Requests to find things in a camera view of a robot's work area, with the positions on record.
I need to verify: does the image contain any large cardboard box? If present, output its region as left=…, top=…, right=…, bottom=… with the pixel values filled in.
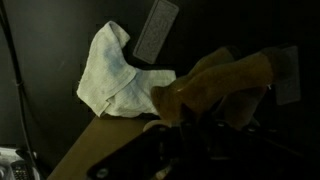
left=46, top=114, right=161, bottom=180

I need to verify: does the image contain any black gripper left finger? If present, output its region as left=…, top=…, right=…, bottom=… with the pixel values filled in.
left=179, top=102, right=201, bottom=129

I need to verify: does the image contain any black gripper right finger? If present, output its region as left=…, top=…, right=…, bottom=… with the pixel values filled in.
left=213, top=96, right=236, bottom=129

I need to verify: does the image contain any brown plush toy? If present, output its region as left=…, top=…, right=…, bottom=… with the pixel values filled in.
left=149, top=44, right=291, bottom=131

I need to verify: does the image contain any white towel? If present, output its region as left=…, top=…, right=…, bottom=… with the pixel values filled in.
left=75, top=20, right=178, bottom=118

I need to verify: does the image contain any thin black cable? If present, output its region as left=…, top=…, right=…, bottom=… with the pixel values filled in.
left=0, top=0, right=38, bottom=168

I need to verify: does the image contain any grey keypad device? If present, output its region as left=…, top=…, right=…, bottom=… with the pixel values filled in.
left=0, top=146, right=41, bottom=180

